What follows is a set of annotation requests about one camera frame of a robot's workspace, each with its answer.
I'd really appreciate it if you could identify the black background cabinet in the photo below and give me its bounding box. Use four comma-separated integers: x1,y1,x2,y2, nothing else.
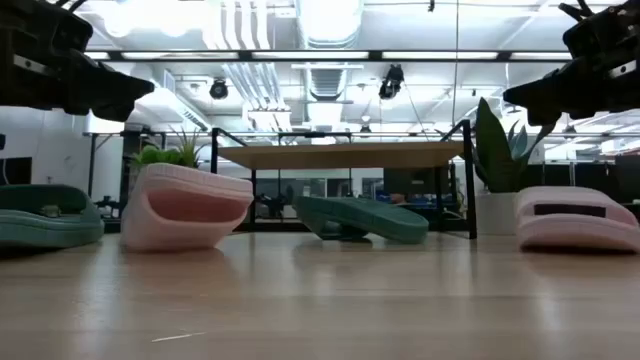
524,154,640,207

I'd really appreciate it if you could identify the green rubber slide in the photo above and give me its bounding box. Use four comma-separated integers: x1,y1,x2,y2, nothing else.
0,183,105,250
294,195,430,245

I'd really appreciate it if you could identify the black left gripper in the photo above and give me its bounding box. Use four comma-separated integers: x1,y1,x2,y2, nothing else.
0,0,156,123

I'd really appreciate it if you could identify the black background monitor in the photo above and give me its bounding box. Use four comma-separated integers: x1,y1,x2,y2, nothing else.
0,156,34,186

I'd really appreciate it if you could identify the green succulent in patterned pot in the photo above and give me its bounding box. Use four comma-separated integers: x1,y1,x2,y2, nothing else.
130,128,207,170

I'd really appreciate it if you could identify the black overhead camera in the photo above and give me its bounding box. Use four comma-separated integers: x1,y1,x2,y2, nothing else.
378,63,405,100

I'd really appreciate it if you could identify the aloe plant in white pot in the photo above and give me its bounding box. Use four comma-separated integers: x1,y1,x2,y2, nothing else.
471,97,557,236

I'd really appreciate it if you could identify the black ceiling spotlight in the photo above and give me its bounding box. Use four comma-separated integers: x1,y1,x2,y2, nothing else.
208,78,230,100

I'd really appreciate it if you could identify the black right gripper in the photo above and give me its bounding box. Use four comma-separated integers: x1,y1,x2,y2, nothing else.
502,0,640,127

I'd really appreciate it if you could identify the wooden shelf black metal frame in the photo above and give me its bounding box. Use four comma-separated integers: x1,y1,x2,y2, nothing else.
210,119,479,240

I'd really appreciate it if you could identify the black background rack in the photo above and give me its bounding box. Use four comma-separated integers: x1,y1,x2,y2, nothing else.
82,129,167,234

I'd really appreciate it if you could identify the pink rubber slide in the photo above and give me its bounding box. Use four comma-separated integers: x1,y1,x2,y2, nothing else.
514,186,640,253
121,162,255,252

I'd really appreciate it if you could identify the black overhead frame beam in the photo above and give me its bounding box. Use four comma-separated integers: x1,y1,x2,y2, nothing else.
84,49,574,63

